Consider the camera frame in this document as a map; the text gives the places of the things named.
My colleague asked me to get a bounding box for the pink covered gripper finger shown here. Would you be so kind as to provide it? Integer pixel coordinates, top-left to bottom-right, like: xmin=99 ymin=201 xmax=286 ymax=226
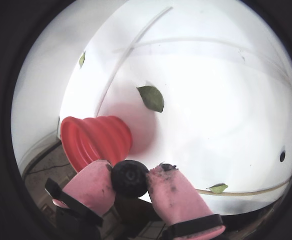
xmin=45 ymin=159 xmax=116 ymax=240

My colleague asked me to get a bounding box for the pink stained gripper finger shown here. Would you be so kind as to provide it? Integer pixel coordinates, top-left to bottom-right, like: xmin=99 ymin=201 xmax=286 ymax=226
xmin=145 ymin=162 xmax=226 ymax=240

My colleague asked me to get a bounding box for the red collapsible cup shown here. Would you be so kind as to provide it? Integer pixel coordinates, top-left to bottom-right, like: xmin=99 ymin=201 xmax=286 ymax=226
xmin=60 ymin=115 xmax=133 ymax=173

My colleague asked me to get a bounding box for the light green leaf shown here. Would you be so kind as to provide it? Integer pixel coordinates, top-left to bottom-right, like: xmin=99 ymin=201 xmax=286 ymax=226
xmin=205 ymin=183 xmax=229 ymax=195

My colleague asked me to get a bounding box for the thin wooden stick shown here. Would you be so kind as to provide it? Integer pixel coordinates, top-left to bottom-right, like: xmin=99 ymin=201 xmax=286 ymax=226
xmin=195 ymin=174 xmax=292 ymax=197

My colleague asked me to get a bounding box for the dark green leaf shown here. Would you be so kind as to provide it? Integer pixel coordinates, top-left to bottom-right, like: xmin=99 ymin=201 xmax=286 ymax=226
xmin=136 ymin=85 xmax=165 ymax=114

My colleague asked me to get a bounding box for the tiny green leaf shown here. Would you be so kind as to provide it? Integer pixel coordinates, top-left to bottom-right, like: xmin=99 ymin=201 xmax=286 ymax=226
xmin=78 ymin=51 xmax=86 ymax=69

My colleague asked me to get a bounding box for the translucent white strip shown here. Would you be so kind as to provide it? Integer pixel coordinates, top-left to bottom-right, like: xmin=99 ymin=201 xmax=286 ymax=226
xmin=112 ymin=36 xmax=292 ymax=85

